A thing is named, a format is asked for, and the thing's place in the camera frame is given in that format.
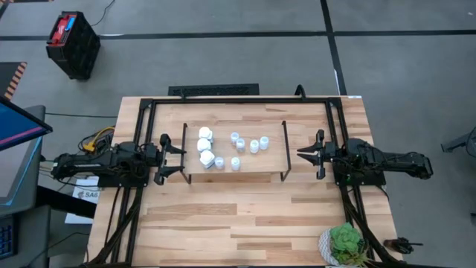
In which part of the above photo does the dark chair base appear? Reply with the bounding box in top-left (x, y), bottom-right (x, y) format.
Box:
top-left (440, 125), bottom-right (476, 154)

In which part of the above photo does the white printed paper sheet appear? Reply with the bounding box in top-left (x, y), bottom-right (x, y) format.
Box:
top-left (64, 176), bottom-right (101, 226)

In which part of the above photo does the backlit black keyboard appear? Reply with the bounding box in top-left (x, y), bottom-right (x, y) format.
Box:
top-left (0, 214), bottom-right (19, 261)

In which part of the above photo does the red case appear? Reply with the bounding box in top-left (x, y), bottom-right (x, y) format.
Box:
top-left (50, 13), bottom-right (77, 46)

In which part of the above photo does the black aluminium table frame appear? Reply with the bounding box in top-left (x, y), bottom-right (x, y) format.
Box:
top-left (87, 97), bottom-right (405, 268)

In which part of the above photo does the thin black floor cable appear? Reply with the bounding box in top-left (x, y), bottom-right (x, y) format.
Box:
top-left (45, 112), bottom-right (117, 119)

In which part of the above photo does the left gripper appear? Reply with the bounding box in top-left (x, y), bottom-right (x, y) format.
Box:
top-left (143, 133), bottom-right (187, 186)

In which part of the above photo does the green succulent in white pot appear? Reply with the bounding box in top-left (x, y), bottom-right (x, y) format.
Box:
top-left (318, 222), bottom-right (369, 267)

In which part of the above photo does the black plastic crate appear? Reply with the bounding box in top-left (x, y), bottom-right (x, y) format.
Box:
top-left (45, 10), bottom-right (102, 81)

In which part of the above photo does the monitor with blue screen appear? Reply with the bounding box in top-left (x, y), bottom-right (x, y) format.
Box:
top-left (0, 95), bottom-right (54, 152)

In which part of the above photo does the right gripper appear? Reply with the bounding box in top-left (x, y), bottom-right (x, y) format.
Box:
top-left (296, 128), bottom-right (349, 181)

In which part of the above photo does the black orange striped mat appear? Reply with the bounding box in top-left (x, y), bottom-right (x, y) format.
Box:
top-left (0, 61), bottom-right (28, 101)

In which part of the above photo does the black handheld tool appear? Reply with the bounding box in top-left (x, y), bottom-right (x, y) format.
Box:
top-left (382, 236), bottom-right (424, 255)

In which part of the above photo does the yellow cable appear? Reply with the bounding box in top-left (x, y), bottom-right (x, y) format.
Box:
top-left (83, 126), bottom-right (117, 153)

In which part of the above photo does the wooden shelf with black frame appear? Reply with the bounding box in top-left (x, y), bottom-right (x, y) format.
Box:
top-left (178, 119), bottom-right (292, 185)

